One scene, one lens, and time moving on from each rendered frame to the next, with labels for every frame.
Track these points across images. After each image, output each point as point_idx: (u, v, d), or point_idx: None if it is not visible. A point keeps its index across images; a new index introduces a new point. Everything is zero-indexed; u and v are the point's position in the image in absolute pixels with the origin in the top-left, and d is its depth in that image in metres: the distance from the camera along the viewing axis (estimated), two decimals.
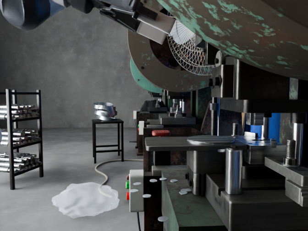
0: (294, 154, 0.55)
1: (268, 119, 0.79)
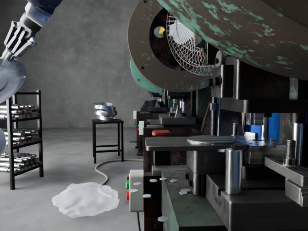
0: (294, 154, 0.55)
1: (268, 119, 0.79)
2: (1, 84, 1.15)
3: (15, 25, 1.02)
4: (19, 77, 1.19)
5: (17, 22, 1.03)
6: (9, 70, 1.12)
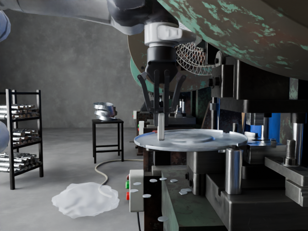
0: (294, 154, 0.55)
1: (268, 119, 0.79)
2: (202, 138, 0.68)
3: (145, 78, 0.68)
4: (219, 145, 0.61)
5: (143, 73, 0.68)
6: (185, 146, 0.61)
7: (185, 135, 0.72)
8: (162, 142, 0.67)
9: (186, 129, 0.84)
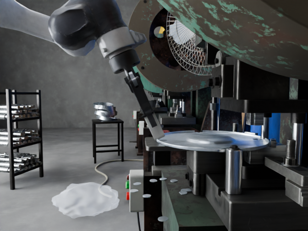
0: (294, 154, 0.55)
1: (268, 119, 0.79)
2: (218, 140, 0.68)
3: (138, 80, 0.65)
4: None
5: (134, 76, 0.64)
6: (190, 145, 0.65)
7: (209, 136, 0.73)
8: (180, 139, 0.72)
9: (229, 132, 0.83)
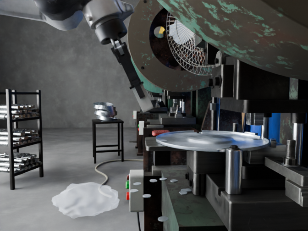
0: (294, 154, 0.55)
1: (268, 119, 0.79)
2: (221, 137, 0.73)
3: (123, 49, 0.63)
4: (251, 140, 0.71)
5: (120, 44, 0.63)
6: (242, 145, 0.65)
7: (202, 137, 0.71)
8: (214, 145, 0.63)
9: (164, 134, 0.79)
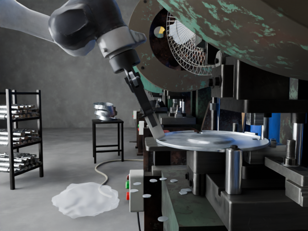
0: (294, 154, 0.55)
1: (268, 119, 0.79)
2: (202, 136, 0.74)
3: (138, 80, 0.65)
4: (202, 134, 0.82)
5: (134, 76, 0.64)
6: None
7: (211, 139, 0.69)
8: (240, 140, 0.71)
9: (184, 147, 0.59)
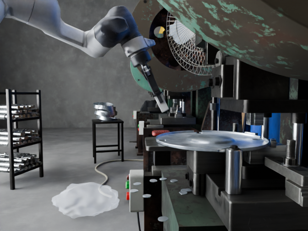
0: (294, 154, 0.55)
1: (268, 119, 0.79)
2: (198, 139, 0.70)
3: (150, 71, 0.97)
4: (168, 140, 0.71)
5: (147, 68, 0.97)
6: (182, 136, 0.77)
7: (217, 137, 0.71)
8: None
9: (267, 144, 0.63)
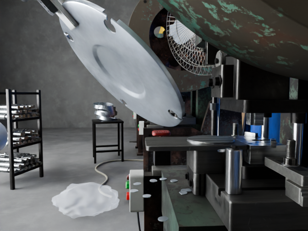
0: (294, 154, 0.55)
1: (268, 119, 0.79)
2: (105, 57, 0.49)
3: None
4: (76, 43, 0.52)
5: None
6: (99, 73, 0.56)
7: (129, 75, 0.49)
8: (126, 94, 0.56)
9: (174, 83, 0.39)
